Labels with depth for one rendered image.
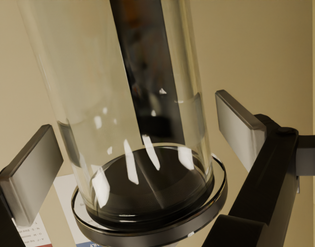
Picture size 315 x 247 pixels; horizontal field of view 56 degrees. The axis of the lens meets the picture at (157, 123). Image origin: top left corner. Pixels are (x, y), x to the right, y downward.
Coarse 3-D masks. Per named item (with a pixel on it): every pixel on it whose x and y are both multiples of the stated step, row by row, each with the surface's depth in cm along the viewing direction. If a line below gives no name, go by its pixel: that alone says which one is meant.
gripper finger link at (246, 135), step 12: (216, 96) 20; (228, 96) 18; (216, 108) 20; (228, 108) 17; (240, 108) 16; (228, 120) 18; (240, 120) 15; (252, 120) 14; (228, 132) 18; (240, 132) 15; (252, 132) 14; (264, 132) 14; (240, 144) 16; (252, 144) 14; (240, 156) 16; (252, 156) 14
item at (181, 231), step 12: (216, 204) 18; (204, 216) 17; (84, 228) 18; (180, 228) 16; (192, 228) 17; (96, 240) 17; (108, 240) 17; (120, 240) 16; (132, 240) 16; (144, 240) 16; (156, 240) 16; (168, 240) 16
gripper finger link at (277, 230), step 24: (264, 144) 13; (288, 144) 12; (264, 168) 11; (288, 168) 11; (240, 192) 10; (264, 192) 10; (288, 192) 11; (240, 216) 9; (264, 216) 9; (288, 216) 11; (216, 240) 7; (240, 240) 7; (264, 240) 8
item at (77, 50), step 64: (64, 0) 13; (128, 0) 13; (64, 64) 14; (128, 64) 14; (192, 64) 16; (64, 128) 16; (128, 128) 15; (192, 128) 16; (128, 192) 16; (192, 192) 17
